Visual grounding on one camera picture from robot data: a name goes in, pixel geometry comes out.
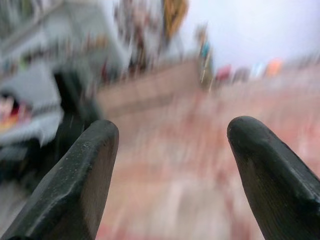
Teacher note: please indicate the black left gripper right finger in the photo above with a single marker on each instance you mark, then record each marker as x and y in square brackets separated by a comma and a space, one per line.
[275, 175]

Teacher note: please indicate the grey sofa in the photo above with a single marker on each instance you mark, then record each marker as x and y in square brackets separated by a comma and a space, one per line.
[42, 95]

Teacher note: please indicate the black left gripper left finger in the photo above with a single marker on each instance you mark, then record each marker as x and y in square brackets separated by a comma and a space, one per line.
[75, 180]

